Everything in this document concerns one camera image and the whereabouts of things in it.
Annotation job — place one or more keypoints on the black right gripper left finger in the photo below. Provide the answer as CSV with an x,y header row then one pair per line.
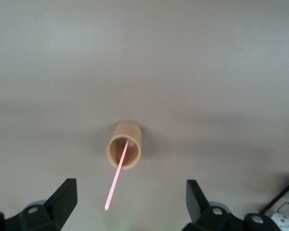
x,y
55,211

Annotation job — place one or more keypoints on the white power strip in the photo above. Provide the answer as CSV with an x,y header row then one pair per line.
x,y
286,217

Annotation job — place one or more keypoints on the wooden cylinder cup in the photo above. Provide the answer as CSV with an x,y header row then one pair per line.
x,y
132,132

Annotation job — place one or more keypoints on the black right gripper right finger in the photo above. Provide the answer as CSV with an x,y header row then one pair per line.
x,y
202,216

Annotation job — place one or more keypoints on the pink chopstick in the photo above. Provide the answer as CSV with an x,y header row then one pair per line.
x,y
115,178

